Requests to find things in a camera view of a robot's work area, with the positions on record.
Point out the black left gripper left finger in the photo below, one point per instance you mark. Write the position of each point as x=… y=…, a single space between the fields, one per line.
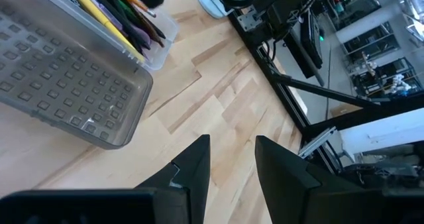
x=189 y=184

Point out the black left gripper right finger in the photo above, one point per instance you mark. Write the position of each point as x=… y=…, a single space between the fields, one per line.
x=291 y=191

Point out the green pen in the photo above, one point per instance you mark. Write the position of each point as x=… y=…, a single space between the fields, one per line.
x=127 y=10

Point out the brown pencil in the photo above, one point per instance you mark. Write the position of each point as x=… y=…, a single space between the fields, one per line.
x=149 y=28

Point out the black pen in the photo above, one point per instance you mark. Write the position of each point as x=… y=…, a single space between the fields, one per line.
x=122 y=22

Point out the purple scissors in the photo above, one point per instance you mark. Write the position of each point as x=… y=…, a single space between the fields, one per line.
x=143 y=36

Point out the purple mechanical pencil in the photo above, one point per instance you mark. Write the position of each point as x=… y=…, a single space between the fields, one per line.
x=102 y=9

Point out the yellow pen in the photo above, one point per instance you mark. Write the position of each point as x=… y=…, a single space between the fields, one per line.
x=99 y=17

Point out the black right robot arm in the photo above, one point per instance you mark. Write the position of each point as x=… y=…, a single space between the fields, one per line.
x=285 y=8

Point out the clear plastic supply box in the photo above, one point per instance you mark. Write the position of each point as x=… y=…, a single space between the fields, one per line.
x=162 y=28

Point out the grey studded box lid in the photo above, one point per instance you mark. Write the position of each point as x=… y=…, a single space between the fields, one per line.
x=66 y=68

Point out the black box green light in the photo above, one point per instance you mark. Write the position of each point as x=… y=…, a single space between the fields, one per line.
x=311 y=38

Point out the black storage shelf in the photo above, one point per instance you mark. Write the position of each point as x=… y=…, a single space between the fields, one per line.
x=371 y=41

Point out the silver aluminium bracket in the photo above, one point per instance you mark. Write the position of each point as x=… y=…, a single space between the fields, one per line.
x=316 y=142

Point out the black aluminium table frame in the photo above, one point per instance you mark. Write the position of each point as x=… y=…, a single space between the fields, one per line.
x=281 y=85

